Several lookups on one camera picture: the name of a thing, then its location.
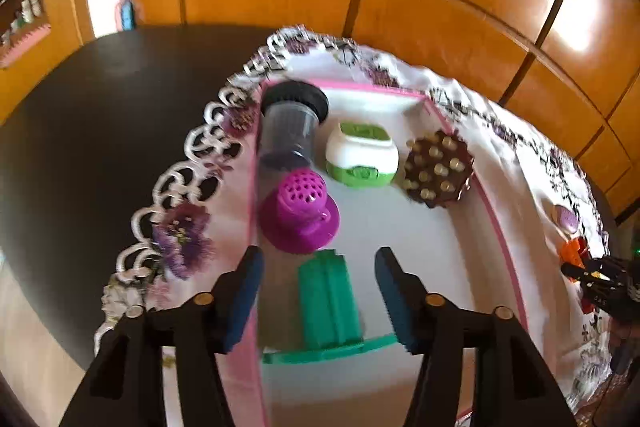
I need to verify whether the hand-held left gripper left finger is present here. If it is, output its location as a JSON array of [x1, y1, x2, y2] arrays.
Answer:
[[59, 246, 265, 427]]

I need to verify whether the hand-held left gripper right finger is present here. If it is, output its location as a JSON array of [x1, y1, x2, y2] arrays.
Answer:
[[375, 247, 578, 427]]

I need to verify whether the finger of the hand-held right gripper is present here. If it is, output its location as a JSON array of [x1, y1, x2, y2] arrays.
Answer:
[[560, 261, 591, 283]]

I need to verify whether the orange knobby toy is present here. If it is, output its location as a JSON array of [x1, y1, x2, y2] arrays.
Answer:
[[559, 237, 590, 269]]

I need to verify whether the lilac glitter oval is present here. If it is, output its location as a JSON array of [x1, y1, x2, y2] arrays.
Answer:
[[550, 204, 579, 234]]

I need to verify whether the pink shallow box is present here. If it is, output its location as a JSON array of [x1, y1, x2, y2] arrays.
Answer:
[[247, 77, 528, 427]]

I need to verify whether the teal plastic holder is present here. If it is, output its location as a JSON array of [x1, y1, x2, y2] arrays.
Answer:
[[262, 251, 401, 365]]

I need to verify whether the purple perforated strainer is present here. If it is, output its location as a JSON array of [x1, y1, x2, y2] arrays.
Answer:
[[257, 168, 341, 255]]

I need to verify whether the brown pine cone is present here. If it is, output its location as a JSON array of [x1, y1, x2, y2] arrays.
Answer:
[[402, 130, 475, 209]]

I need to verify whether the green and white container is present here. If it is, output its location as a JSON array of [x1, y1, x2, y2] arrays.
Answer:
[[325, 119, 400, 190]]

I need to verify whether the grey bottle with black cap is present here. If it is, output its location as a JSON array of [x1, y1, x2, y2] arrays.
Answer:
[[259, 80, 329, 170]]

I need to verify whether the white floral embroidered tablecloth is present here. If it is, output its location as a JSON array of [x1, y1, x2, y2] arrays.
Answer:
[[92, 24, 621, 427]]

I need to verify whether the pink and blue board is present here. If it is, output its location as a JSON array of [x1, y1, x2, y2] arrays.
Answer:
[[116, 0, 138, 30]]

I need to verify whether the pink lace shelf trim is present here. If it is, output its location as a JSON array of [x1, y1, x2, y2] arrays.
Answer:
[[0, 24, 53, 68]]

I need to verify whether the wooden cabinet with shelf niche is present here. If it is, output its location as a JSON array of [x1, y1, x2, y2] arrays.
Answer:
[[0, 0, 96, 122]]

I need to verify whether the row of small bottles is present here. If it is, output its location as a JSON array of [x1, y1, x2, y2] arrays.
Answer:
[[0, 0, 43, 42]]

